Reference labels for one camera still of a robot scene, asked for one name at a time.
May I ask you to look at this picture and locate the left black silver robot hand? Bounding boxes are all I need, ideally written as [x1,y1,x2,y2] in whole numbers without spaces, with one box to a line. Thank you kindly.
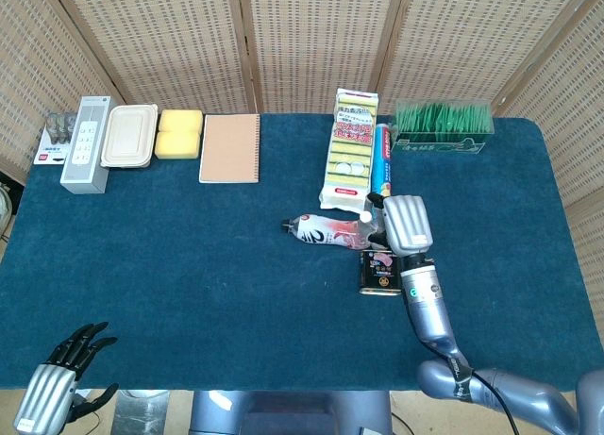
[12,321,119,434]

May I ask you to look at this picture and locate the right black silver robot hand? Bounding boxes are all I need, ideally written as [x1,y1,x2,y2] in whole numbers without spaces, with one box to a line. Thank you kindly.
[366,192,435,258]

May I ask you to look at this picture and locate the clear bottle white cap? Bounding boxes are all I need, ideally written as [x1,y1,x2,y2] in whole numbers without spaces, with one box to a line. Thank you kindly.
[360,211,386,233]

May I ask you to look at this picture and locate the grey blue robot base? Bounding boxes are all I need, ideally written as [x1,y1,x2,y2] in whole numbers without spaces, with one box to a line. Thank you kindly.
[188,390,394,435]

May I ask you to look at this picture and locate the black gold luncheon meat can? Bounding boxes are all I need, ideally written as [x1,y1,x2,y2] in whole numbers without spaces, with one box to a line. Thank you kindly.
[358,249,405,296]

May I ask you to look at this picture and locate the blue cling film roll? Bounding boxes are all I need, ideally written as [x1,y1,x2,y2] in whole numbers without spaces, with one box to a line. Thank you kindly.
[370,123,394,201]

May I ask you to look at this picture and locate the yellow green sponge multipack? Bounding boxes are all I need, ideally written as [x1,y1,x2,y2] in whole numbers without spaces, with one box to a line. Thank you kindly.
[318,87,383,217]

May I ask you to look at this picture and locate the plastic drink bottle red label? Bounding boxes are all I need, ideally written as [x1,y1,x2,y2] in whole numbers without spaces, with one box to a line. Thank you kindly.
[281,213,384,252]

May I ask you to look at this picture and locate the clear box green tea bags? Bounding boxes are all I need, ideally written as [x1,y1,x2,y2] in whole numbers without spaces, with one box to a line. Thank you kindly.
[392,97,495,155]

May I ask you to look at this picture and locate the blue carpet table cover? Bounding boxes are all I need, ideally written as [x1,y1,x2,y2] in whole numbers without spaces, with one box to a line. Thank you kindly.
[0,112,604,393]

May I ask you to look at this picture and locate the brown spiral notebook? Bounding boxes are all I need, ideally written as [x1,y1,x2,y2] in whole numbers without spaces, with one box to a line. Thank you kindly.
[198,113,262,185]

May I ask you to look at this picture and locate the woven bamboo folding screen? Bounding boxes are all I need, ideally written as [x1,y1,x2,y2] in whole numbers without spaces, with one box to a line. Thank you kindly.
[0,0,604,313]

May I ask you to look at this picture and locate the yellow sponge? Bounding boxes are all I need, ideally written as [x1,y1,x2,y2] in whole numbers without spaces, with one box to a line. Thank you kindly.
[154,129,201,161]
[159,109,205,134]

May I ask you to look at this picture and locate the battery blister pack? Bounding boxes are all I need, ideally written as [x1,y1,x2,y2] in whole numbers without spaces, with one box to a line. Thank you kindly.
[32,111,79,167]

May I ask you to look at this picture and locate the white grey power strip box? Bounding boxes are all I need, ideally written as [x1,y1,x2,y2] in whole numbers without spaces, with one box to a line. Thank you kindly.
[59,95,118,196]

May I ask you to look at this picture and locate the beige takeaway food container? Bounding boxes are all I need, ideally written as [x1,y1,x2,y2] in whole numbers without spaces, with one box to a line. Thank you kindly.
[99,103,159,170]

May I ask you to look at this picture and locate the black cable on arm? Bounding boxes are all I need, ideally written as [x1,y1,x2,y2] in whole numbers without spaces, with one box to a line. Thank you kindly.
[445,354,516,435]

